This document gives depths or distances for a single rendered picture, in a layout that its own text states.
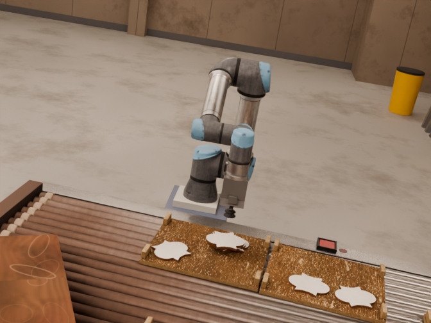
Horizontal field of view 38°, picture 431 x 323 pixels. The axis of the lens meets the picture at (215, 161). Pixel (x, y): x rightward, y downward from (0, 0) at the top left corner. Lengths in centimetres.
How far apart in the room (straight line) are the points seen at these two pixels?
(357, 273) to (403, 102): 643
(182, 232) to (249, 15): 873
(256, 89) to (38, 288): 118
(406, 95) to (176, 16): 439
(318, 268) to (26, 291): 104
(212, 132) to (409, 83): 654
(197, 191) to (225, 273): 63
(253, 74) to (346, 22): 850
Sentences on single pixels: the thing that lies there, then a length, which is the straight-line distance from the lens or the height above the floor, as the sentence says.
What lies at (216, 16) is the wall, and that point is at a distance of 1092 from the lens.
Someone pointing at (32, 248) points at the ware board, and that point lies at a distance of 195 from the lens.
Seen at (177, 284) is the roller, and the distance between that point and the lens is 207.
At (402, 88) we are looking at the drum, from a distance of 859.
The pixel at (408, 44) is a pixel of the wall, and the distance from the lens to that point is 1024.
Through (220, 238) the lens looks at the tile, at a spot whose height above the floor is 98.
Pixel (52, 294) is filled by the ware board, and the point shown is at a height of 104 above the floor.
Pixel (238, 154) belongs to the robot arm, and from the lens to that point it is 208.
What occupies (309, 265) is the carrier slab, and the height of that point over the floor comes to 94.
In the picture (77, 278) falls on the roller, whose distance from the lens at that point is 205.
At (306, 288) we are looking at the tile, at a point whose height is 95.
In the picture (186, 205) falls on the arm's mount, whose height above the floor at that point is 89.
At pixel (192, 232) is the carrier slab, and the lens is 234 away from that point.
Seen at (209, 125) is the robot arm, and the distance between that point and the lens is 217.
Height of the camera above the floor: 202
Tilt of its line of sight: 21 degrees down
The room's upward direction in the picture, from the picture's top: 9 degrees clockwise
